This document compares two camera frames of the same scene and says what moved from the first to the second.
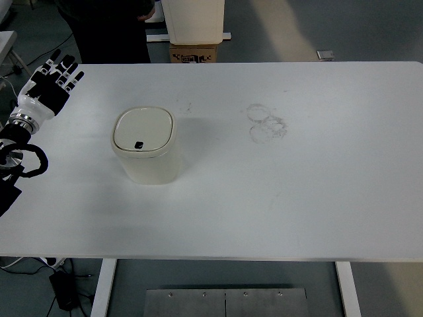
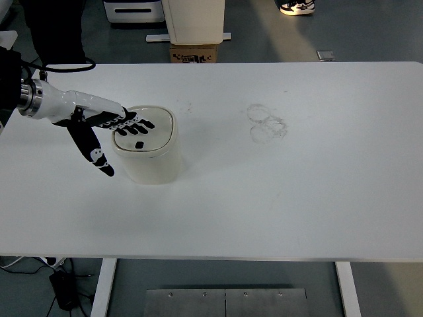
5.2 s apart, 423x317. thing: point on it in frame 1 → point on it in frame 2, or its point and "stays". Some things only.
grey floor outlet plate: (325, 55) stays
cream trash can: (145, 139) stays
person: (110, 32) → (56, 29)
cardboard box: (193, 53) stays
